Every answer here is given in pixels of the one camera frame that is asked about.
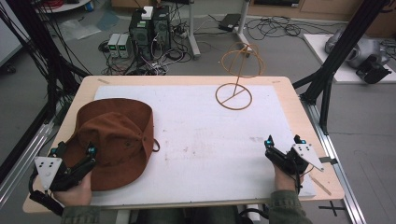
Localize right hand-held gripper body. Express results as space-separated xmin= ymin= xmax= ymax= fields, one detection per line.
xmin=264 ymin=143 xmax=325 ymax=175

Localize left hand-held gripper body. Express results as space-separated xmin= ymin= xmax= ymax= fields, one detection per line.
xmin=34 ymin=154 xmax=97 ymax=192

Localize brown bucket hat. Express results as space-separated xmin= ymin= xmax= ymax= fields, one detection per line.
xmin=64 ymin=97 xmax=161 ymax=192

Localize wooden wire hat stand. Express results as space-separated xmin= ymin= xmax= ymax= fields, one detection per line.
xmin=215 ymin=41 xmax=266 ymax=111

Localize person's left hand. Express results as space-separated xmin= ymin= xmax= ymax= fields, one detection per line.
xmin=52 ymin=171 xmax=93 ymax=207

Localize person's right hand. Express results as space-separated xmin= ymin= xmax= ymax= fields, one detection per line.
xmin=273 ymin=163 xmax=302 ymax=193

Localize black tape strip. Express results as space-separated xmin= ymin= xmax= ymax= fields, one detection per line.
xmin=318 ymin=156 xmax=339 ymax=165

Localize thin wooden strip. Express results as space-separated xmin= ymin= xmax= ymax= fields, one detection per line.
xmin=307 ymin=174 xmax=332 ymax=197

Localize white foam mat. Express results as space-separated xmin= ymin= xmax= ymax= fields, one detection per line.
xmin=89 ymin=84 xmax=318 ymax=207

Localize black tape cross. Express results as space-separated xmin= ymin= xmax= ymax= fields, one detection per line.
xmin=318 ymin=200 xmax=347 ymax=217

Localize white floor platform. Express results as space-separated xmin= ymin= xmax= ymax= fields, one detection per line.
xmin=303 ymin=33 xmax=396 ymax=85

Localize black device on platform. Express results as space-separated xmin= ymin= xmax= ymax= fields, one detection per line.
xmin=355 ymin=55 xmax=393 ymax=85

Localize grey power supply unit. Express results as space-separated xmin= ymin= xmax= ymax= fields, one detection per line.
xmin=118 ymin=34 xmax=134 ymax=60
xmin=107 ymin=33 xmax=121 ymax=59

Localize grey robot shell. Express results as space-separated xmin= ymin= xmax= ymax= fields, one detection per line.
xmin=324 ymin=28 xmax=390 ymax=70

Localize white desk leg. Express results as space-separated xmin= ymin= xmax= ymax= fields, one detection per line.
xmin=186 ymin=0 xmax=202 ymax=61
xmin=235 ymin=0 xmax=254 ymax=59

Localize clear plastic sheet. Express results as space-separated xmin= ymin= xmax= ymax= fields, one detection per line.
xmin=58 ymin=18 xmax=103 ymax=42

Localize large black computer tower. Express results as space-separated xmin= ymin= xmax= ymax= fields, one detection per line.
xmin=128 ymin=9 xmax=154 ymax=61

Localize flat black box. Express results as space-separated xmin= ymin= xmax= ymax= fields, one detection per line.
xmin=218 ymin=13 xmax=243 ymax=33

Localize slim black computer tower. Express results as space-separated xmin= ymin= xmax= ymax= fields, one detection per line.
xmin=151 ymin=5 xmax=172 ymax=52

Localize round white table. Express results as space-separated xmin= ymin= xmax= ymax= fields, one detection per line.
xmin=35 ymin=0 xmax=92 ymax=14

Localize small white box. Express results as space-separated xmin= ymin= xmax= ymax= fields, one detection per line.
xmin=141 ymin=6 xmax=154 ymax=21

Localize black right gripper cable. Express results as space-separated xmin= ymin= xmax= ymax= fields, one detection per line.
xmin=291 ymin=164 xmax=315 ymax=196

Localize aluminium rail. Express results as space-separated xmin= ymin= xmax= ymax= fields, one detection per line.
xmin=299 ymin=92 xmax=368 ymax=224
xmin=0 ymin=121 xmax=54 ymax=207

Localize black frame with cables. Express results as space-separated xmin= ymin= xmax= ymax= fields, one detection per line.
xmin=0 ymin=0 xmax=92 ymax=185

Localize black frame strut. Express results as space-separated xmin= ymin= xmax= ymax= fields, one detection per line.
xmin=291 ymin=0 xmax=391 ymax=135

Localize loose black floor cables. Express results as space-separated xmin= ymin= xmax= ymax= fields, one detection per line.
xmin=245 ymin=14 xmax=345 ymax=42

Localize tangle of cables by computers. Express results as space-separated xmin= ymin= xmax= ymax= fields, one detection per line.
xmin=98 ymin=18 xmax=194 ymax=77

